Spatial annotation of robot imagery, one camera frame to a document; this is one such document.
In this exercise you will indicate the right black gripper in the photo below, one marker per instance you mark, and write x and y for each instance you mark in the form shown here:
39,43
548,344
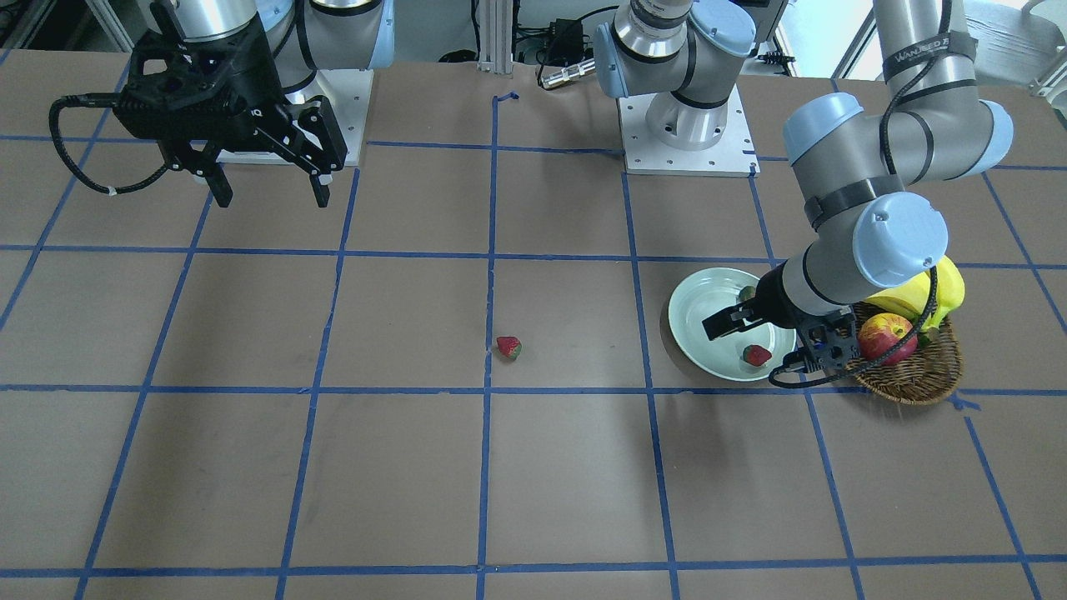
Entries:
243,93

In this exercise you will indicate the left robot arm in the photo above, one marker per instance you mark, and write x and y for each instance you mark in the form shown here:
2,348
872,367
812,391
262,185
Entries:
853,167

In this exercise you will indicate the yellow banana bunch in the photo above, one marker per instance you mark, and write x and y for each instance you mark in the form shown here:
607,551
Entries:
909,299

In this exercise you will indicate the red yellow apple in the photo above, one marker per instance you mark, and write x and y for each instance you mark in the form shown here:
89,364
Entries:
881,332

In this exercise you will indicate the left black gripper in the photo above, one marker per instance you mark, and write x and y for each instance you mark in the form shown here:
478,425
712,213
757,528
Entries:
773,302

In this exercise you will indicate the brown wicker basket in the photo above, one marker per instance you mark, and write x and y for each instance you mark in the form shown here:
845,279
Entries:
928,376

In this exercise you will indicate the aluminium frame post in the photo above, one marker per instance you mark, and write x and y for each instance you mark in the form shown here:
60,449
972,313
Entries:
496,21

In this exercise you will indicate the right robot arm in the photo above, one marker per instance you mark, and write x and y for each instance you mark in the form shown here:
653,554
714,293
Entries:
310,41

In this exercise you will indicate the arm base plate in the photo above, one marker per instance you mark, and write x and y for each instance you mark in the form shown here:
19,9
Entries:
237,112
688,158

